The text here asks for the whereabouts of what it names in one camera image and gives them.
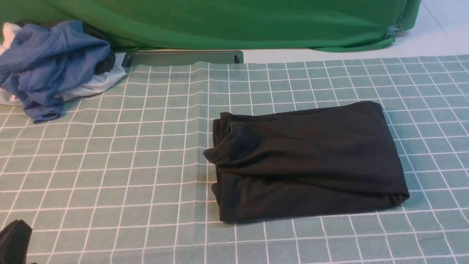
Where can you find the dark gray long-sleeved shirt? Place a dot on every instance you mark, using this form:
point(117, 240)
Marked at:
point(326, 161)

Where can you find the black robot arm image left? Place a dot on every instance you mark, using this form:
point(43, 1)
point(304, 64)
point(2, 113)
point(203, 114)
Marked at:
point(14, 242)

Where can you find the green backdrop cloth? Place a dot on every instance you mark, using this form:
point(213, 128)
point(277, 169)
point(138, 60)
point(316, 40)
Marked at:
point(323, 25)

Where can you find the green checkered table cloth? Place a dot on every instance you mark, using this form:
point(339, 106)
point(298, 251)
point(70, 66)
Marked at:
point(121, 178)

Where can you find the white crumpled garment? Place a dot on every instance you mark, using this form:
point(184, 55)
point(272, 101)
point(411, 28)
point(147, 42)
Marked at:
point(98, 83)

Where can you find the metal binder clip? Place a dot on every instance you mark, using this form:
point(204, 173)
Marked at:
point(394, 30)

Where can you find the blue crumpled garment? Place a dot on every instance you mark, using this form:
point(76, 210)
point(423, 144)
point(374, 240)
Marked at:
point(42, 63)

